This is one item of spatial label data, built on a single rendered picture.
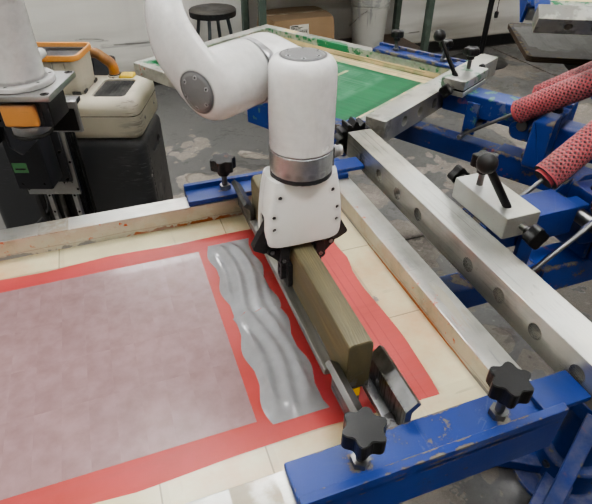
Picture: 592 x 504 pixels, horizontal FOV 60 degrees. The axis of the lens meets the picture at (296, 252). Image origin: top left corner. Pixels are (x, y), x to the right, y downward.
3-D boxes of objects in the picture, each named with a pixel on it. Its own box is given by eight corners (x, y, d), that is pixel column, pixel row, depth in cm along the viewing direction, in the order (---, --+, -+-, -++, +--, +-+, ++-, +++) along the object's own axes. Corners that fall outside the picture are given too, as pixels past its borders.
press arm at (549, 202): (478, 255, 77) (485, 228, 74) (455, 233, 82) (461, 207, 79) (569, 233, 82) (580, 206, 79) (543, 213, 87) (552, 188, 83)
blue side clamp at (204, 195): (193, 231, 91) (188, 197, 87) (188, 216, 95) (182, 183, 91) (346, 201, 99) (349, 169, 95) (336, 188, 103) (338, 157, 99)
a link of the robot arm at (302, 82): (199, 39, 56) (256, 21, 62) (208, 129, 63) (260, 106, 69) (310, 67, 49) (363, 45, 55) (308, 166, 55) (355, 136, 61)
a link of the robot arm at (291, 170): (329, 126, 64) (328, 147, 65) (261, 136, 61) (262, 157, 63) (355, 152, 58) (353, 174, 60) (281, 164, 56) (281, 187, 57)
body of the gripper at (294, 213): (328, 140, 65) (324, 214, 72) (250, 152, 62) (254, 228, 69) (353, 167, 59) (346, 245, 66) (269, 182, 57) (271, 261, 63)
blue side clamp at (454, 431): (300, 541, 50) (301, 506, 45) (284, 494, 53) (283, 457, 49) (550, 446, 58) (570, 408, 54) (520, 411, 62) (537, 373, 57)
